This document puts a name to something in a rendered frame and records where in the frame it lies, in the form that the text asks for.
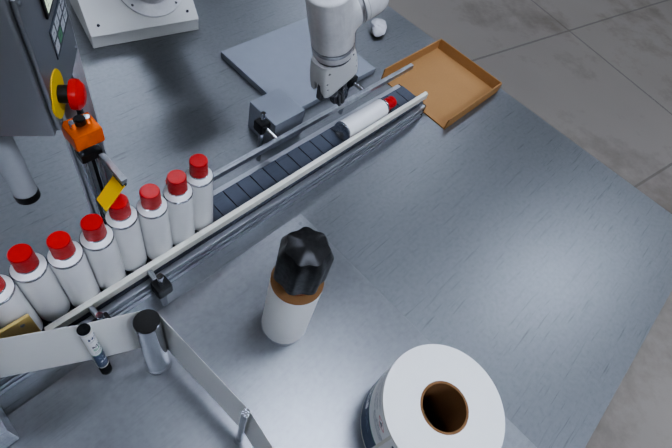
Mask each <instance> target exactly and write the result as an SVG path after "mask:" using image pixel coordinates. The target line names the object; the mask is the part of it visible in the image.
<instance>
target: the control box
mask: <svg viewBox="0 0 672 448"><path fill-rule="evenodd" d="M56 3H57V0H54V1H53V5H52V9H51V12H50V16H49V19H48V20H47V19H46V18H45V15H44V12H43V9H42V5H41V2H40V0H0V136H55V134H56V131H57V130H61V129H62V124H63V118H64V113H65V108H66V103H59V102H58V99H57V93H56V90H57V85H67V84H68V80H69V79H71V78H72V73H73V68H74V63H75V58H76V53H77V49H78V47H77V45H76V41H75V37H74V34H73V30H72V26H71V22H70V19H69V16H68V21H67V25H66V30H65V34H64V38H63V43H62V47H61V52H60V56H59V60H57V56H56V53H55V50H54V47H53V44H52V40H51V37H50V34H49V31H50V27H51V23H52V19H53V15H54V11H55V7H56Z"/></svg>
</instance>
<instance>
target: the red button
mask: <svg viewBox="0 0 672 448"><path fill-rule="evenodd" d="M56 93H57V99H58V102H59V103H69V106H70V108H71V109H72V110H81V109H82V108H83V107H84V106H85V105H86V102H87V92H86V88H85V85H84V84H83V83H82V82H81V81H80V80H79V79H75V78H71V79H69V80H68V84H67V85H57V90H56Z"/></svg>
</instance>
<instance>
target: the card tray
mask: <svg viewBox="0 0 672 448"><path fill-rule="evenodd" d="M410 63H412V64H413V65H414V66H413V69H412V70H410V71H408V72H406V73H404V74H403V75H401V76H399V77H397V78H396V79H394V80H392V81H390V82H389V83H387V84H388V85H390V86H391V87H394V86H396V85H397V84H400V85H401V86H404V87H405V88H406V89H407V90H409V91H410V92H411V93H412V94H414V95H415V96H416V97H417V96H419V95H420V94H422V93H424V92H425V91H426V92H427V93H428V95H427V98H426V99H425V100H423V103H424V104H425V105H426V107H425V110H424V112H423V113H424V114H426V115H427V116H428V117H429V118H431V119H432V120H433V121H434V122H436V123H437V124H438V125H439V126H441V127H442V128H443V129H444V130H445V129H446V128H447V127H449V126H450V125H452V124H453V123H454V122H456V121H457V120H459V119H460V118H461V117H463V116H464V115H466V114H467V113H468V112H470V111H471V110H473V109H474V108H475V107H477V106H478V105H480V104H481V103H482V102H484V101H485V100H487V99H488V98H489V97H491V96H492V95H494V94H495V93H496V92H497V91H498V89H499V88H500V86H501V85H502V82H501V81H499V80H498V79H496V78H495V77H494V76H492V75H491V74H490V73H488V72H487V71H486V70H484V69H483V68H481V67H480V66H479V65H477V64H476V63H475V62H473V61H472V60H470V59H469V58H468V57H466V56H465V55H464V54H462V53H461V52H460V51H458V50H457V49H455V48H454V47H453V46H451V45H450V44H449V43H447V42H446V41H444V40H443V39H442V38H441V39H439V40H437V41H435V42H433V43H431V44H430V45H428V46H426V47H424V48H422V49H420V50H418V51H417V52H415V53H413V54H411V55H409V56H407V57H405V58H404V59H402V60H400V61H398V62H396V63H394V64H392V65H391V66H389V67H387V68H385V69H384V72H383V75H382V77H381V79H383V78H385V77H387V76H388V75H390V74H392V73H394V72H396V71H397V70H399V69H401V68H403V67H405V66H406V65H408V64H410Z"/></svg>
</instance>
